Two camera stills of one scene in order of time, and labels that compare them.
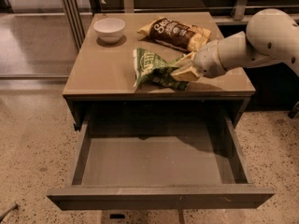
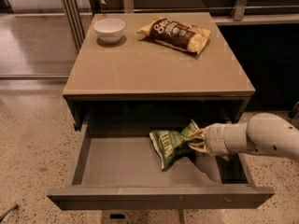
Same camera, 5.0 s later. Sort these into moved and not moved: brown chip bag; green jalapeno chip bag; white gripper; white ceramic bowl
Moved: green jalapeno chip bag; white gripper
Not moved: brown chip bag; white ceramic bowl
